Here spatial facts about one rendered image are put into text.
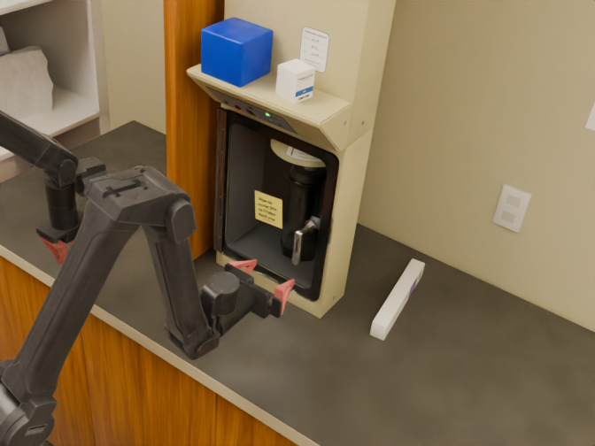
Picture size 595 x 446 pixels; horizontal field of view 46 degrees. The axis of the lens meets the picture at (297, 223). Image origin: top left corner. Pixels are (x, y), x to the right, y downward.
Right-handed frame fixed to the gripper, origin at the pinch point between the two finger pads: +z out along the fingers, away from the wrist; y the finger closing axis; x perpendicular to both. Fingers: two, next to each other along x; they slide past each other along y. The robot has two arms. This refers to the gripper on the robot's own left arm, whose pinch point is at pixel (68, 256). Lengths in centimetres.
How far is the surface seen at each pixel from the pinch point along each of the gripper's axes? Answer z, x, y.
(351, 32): -54, -44, 34
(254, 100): -41, -31, 22
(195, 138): -20.1, -9.1, 31.0
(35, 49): -4, 86, 61
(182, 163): -15.4, -9.1, 26.8
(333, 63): -48, -41, 34
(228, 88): -41, -25, 22
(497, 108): -30, -62, 77
